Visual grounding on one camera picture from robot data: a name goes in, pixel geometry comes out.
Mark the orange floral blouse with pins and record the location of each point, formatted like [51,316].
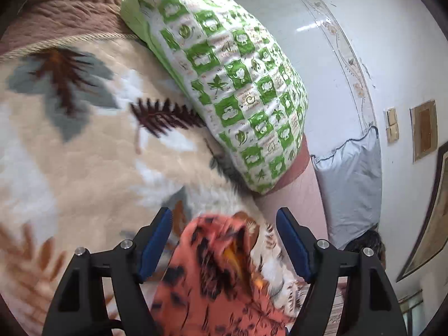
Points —
[211,287]

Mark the large picture frame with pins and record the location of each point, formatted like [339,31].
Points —
[431,199]

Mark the pink bolster cushion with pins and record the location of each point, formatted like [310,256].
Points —
[299,191]

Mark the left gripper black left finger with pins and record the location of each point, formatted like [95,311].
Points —
[101,292]

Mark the black furry item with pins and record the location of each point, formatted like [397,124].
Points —
[370,239]

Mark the framed wall plaque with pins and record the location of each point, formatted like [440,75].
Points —
[424,129]

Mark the stained glass window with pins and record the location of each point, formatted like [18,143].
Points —
[412,308]

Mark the beige wall light switches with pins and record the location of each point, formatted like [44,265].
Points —
[392,127]

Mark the leaf-pattern fleece blanket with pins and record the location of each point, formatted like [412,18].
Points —
[77,168]

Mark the green white checkered pillow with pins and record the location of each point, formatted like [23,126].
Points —
[237,77]

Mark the grey pillow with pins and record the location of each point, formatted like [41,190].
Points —
[350,182]

